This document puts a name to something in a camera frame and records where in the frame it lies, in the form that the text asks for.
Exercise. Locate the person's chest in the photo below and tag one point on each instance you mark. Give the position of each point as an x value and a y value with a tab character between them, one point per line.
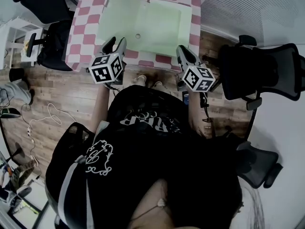
150	209

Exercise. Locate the leopard print cloth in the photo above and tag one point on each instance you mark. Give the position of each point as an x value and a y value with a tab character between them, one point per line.
22	174

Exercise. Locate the black mesh office chair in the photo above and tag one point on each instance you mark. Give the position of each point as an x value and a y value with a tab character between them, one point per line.
52	44
259	163
257	73

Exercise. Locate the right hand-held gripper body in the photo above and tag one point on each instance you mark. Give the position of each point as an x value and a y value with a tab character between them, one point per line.
199	80

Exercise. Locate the white shelf cart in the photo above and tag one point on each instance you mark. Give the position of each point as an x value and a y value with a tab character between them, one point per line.
16	32

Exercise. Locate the person's black printed shirt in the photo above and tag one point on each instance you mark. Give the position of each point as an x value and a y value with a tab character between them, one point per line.
152	151

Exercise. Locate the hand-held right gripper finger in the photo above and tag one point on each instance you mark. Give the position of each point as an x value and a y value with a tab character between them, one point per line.
191	56
181	59

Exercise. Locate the pink and white checkered tablecloth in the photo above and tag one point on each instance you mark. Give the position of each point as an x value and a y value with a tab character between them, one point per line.
83	32

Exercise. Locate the person's left forearm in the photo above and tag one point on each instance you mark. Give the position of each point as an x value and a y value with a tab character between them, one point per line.
101	108

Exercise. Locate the black round floor stand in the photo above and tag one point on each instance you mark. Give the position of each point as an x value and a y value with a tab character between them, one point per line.
10	113

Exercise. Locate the person's right forearm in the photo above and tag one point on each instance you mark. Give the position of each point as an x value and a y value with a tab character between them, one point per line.
195	113

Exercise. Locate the black and white sneaker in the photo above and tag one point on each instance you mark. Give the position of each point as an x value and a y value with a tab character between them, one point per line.
141	79
157	83

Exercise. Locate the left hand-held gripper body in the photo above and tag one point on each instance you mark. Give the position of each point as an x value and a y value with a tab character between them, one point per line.
104	69

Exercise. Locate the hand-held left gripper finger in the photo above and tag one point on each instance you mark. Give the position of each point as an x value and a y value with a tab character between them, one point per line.
109	46
122	46

